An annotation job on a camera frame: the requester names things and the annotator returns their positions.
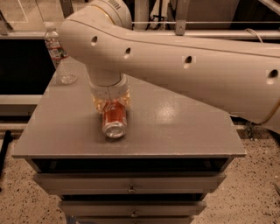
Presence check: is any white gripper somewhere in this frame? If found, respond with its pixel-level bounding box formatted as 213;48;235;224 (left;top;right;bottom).
89;74;130;114

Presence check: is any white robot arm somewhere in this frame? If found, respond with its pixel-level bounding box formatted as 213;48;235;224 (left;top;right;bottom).
59;0;280;132

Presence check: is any clear plastic water bottle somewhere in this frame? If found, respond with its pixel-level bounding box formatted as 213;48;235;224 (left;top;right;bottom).
44;22;77;85

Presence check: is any grey drawer cabinet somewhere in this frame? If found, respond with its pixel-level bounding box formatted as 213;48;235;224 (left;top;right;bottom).
12;63;246;224

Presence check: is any orange coke can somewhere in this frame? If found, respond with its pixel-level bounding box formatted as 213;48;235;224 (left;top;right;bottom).
102;101;127;138

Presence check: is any upper grey drawer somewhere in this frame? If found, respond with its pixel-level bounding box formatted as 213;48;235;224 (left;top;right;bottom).
34;172;226;195

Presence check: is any grey drawer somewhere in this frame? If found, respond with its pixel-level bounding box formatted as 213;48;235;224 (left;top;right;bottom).
59;201;206;218
34;172;226;195

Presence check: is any metal window railing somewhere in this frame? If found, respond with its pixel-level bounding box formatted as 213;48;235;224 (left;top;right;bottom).
0;0;280;32

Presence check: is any white cable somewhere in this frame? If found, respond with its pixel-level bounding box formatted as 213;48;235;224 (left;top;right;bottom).
244;27;264;44

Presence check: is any lower grey drawer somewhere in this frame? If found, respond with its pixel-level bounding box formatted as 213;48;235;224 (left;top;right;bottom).
59;201;206;218

